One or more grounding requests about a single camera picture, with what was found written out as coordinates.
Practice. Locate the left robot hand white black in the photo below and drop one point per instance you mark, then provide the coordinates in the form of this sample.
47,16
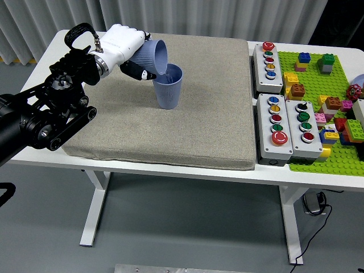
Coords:
119,42

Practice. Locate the blue ribbed cup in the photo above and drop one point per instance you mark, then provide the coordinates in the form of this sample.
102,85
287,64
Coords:
167,96
150,55

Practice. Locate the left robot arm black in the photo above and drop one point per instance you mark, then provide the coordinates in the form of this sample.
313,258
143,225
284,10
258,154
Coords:
28,125

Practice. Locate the grey-brown fabric mat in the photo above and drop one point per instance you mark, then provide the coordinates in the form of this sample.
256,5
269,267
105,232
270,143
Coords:
199,113

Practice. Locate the grey five-button control box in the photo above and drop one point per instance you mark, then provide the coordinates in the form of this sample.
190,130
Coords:
273,149
267,82

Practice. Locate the white table leg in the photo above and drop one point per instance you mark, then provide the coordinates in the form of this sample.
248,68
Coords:
95,204
291,221

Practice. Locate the pink and yellow toy block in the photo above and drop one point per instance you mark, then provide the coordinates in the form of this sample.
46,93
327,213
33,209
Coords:
300,66

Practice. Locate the orange-brown toy block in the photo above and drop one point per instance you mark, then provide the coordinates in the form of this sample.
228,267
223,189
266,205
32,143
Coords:
298,91
333,103

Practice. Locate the green studded baseplate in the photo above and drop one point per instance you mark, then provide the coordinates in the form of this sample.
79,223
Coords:
312,85

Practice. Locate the grey toy block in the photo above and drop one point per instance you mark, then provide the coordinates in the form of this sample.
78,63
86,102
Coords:
325,68

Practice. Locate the grey four-button control box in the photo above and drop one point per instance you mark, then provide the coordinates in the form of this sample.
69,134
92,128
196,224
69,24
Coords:
308,148

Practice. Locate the blue and yellow toy block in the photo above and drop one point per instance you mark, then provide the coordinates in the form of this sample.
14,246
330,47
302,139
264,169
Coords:
329,137

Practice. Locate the red toy block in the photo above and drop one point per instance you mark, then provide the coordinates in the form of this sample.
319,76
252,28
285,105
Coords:
340,124

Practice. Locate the red valve wheel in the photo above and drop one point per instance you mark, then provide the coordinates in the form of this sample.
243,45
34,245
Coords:
353,92

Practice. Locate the purple bowl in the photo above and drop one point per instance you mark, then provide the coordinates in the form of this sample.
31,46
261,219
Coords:
359,81

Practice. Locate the white box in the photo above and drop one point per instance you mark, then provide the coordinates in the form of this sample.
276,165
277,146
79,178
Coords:
359,112

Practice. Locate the large green toy block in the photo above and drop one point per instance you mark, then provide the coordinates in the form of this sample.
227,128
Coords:
354,130

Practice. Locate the grey power adapter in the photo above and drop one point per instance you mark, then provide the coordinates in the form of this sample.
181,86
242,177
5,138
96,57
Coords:
312,203

